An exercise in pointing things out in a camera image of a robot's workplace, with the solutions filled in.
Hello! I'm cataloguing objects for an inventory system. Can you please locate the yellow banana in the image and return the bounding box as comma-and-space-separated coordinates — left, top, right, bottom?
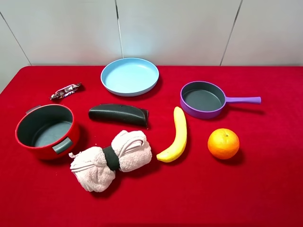
156, 106, 187, 163

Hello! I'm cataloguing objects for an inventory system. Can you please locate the silver candy bar wrapper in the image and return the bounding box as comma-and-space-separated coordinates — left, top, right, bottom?
50, 83, 81, 100

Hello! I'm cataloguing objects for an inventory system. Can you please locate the pink towel black band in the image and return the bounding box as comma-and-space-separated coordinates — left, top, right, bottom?
69, 130, 152, 192

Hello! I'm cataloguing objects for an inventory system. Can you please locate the red toy cooking pot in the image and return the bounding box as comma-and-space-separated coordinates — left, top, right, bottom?
15, 104, 80, 160

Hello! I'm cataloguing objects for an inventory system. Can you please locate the purple toy frying pan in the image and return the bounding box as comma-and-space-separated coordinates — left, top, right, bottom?
180, 81, 261, 119

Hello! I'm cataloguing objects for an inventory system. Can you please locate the light blue round plate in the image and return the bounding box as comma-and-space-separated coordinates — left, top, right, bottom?
100, 58, 160, 97

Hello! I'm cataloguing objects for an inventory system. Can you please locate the orange fruit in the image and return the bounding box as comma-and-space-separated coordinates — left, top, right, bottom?
207, 128, 240, 160

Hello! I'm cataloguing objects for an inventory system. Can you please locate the black glasses case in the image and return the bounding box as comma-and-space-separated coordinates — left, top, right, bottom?
88, 104, 149, 127

